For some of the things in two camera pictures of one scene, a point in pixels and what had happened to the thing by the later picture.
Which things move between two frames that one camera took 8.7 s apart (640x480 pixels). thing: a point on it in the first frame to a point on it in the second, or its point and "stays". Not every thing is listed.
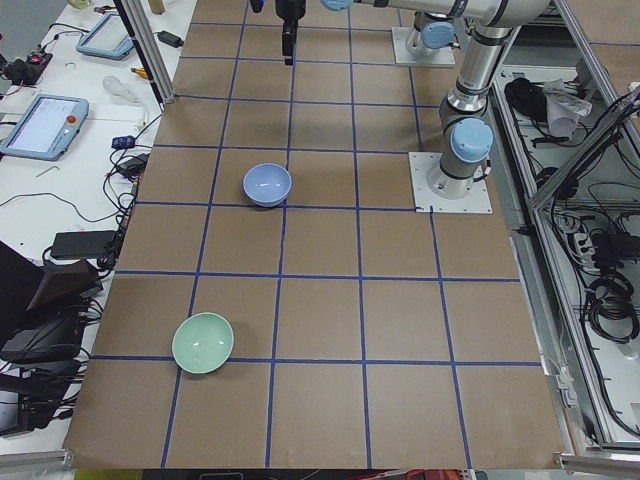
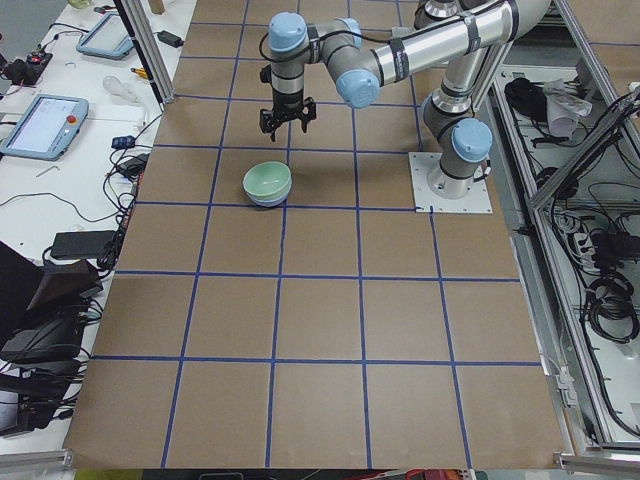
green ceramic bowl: x=202 y=342 to x=268 y=180
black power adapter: x=170 y=39 stays
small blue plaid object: x=123 y=142 stays
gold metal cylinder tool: x=141 y=71 stays
